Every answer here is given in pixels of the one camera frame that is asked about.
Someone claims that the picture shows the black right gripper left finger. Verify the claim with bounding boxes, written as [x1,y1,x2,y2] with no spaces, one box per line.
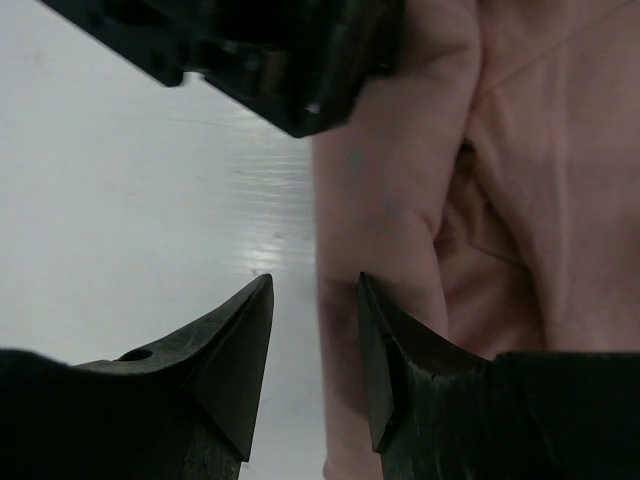
[1,274,274,479]

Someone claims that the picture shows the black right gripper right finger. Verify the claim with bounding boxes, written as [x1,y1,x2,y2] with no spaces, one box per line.
[358,275,639,480]

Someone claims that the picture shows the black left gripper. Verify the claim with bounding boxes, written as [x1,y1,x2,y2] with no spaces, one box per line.
[44,0,405,138]

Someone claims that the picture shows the pink printed t-shirt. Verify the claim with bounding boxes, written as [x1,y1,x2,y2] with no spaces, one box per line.
[312,1,639,479]

